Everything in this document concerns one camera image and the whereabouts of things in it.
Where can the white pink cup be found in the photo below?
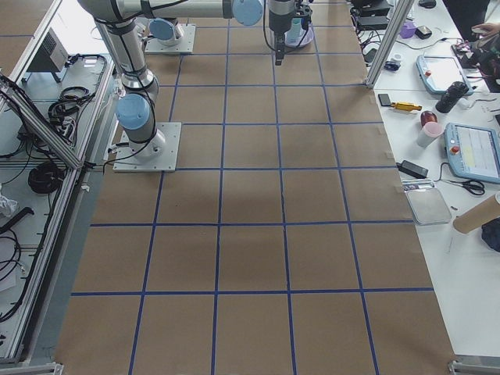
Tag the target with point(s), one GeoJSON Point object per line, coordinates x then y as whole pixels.
{"type": "Point", "coordinates": [429, 133]}

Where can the cardboard tube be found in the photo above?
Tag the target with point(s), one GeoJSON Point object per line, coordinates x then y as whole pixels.
{"type": "Point", "coordinates": [479, 215]}

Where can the black scissors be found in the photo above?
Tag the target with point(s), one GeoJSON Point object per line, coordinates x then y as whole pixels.
{"type": "Point", "coordinates": [474, 187]}

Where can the blue teach pendant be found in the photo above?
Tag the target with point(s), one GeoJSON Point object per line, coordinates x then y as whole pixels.
{"type": "Point", "coordinates": [472, 152]}
{"type": "Point", "coordinates": [438, 73]}

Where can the grey control box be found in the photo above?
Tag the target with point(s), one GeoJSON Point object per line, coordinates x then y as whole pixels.
{"type": "Point", "coordinates": [51, 57]}

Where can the black power brick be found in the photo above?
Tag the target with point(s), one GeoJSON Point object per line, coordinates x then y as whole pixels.
{"type": "Point", "coordinates": [412, 169]}

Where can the black thermos bottle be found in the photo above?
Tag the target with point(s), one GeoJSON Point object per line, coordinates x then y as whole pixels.
{"type": "Point", "coordinates": [451, 96]}

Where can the blue teach pendant far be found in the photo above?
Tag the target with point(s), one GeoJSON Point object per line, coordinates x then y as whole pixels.
{"type": "Point", "coordinates": [438, 73]}

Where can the yellow black tool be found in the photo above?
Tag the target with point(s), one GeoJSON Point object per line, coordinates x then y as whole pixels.
{"type": "Point", "coordinates": [406, 106]}

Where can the blue teach pendant near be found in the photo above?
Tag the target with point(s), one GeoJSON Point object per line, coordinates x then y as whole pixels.
{"type": "Point", "coordinates": [472, 152]}

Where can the lilac plate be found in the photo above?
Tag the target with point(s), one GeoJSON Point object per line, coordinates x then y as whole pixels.
{"type": "Point", "coordinates": [304, 38]}

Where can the mint green faceted cup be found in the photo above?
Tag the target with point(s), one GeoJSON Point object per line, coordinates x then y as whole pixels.
{"type": "Point", "coordinates": [296, 27]}

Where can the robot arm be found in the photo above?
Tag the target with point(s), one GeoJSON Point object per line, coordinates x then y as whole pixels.
{"type": "Point", "coordinates": [166, 31]}
{"type": "Point", "coordinates": [136, 110]}

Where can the clear plastic tray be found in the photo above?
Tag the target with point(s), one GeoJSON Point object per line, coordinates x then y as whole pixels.
{"type": "Point", "coordinates": [426, 202]}

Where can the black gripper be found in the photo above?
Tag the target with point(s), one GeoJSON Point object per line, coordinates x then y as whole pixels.
{"type": "Point", "coordinates": [278, 22]}

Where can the dark blue cloth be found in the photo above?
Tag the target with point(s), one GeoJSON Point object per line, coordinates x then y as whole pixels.
{"type": "Point", "coordinates": [491, 234]}

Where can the black electronics box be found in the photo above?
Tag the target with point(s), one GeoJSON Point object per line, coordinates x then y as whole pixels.
{"type": "Point", "coordinates": [372, 19]}

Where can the white blue small device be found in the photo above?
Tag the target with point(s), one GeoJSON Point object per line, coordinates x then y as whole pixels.
{"type": "Point", "coordinates": [394, 63]}

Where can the aluminium frame rail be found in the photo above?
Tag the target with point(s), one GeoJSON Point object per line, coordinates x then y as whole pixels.
{"type": "Point", "coordinates": [18, 101]}

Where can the black phone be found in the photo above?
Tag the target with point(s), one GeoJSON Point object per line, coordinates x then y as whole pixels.
{"type": "Point", "coordinates": [384, 100]}

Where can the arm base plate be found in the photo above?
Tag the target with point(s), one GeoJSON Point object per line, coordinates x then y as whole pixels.
{"type": "Point", "coordinates": [182, 46]}
{"type": "Point", "coordinates": [159, 155]}

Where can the black computer mouse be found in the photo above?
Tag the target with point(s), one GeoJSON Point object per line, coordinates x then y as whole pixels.
{"type": "Point", "coordinates": [427, 4]}

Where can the aluminium frame post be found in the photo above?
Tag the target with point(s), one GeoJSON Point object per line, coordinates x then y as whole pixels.
{"type": "Point", "coordinates": [395, 23]}

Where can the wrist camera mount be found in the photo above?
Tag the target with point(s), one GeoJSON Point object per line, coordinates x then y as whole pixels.
{"type": "Point", "coordinates": [302, 16]}

